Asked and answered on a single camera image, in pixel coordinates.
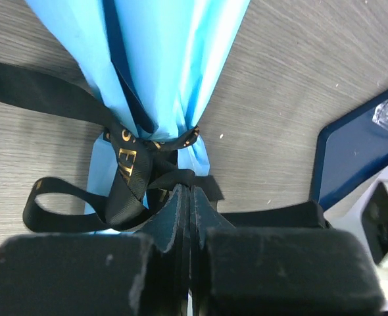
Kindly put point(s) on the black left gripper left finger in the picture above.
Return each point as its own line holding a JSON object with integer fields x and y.
{"x": 144, "y": 273}

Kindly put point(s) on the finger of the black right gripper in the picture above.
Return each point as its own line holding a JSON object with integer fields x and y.
{"x": 304, "y": 215}

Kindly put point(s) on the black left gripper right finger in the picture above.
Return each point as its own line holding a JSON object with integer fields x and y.
{"x": 277, "y": 270}

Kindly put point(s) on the black printed ribbon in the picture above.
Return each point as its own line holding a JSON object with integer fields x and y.
{"x": 146, "y": 172}

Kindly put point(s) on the large blue wrapping paper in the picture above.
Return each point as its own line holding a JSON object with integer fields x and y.
{"x": 154, "y": 64}

